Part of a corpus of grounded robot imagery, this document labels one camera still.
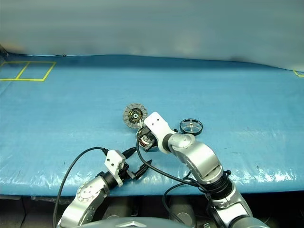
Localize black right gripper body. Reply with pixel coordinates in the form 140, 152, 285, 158
139, 126, 158, 145

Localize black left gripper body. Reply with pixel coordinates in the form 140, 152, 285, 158
118, 163, 136, 182

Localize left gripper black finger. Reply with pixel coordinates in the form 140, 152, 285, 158
132, 159, 153, 181
122, 147, 138, 159

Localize silver motor stator copper coils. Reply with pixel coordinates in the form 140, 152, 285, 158
138, 135, 159, 152

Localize round finned silver motor cover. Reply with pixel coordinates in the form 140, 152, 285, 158
122, 102, 149, 131

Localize black spoked rotor ring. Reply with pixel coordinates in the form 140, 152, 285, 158
180, 118, 204, 136

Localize dark grey rounded cylinder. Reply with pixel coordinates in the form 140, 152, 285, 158
169, 197, 197, 226
104, 198, 130, 220

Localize grey robot torso shell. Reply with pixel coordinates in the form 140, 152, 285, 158
83, 217, 181, 228

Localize blue plastic table cover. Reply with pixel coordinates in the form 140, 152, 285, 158
0, 54, 304, 197

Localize yellow tape double square marking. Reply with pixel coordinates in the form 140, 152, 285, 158
0, 61, 57, 82

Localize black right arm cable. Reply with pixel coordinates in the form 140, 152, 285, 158
135, 133, 232, 225

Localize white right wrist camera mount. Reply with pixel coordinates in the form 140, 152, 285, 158
144, 111, 175, 152

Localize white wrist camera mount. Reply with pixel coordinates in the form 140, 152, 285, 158
144, 111, 175, 152
104, 149, 126, 186

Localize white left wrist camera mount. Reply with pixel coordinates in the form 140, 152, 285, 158
104, 149, 126, 186

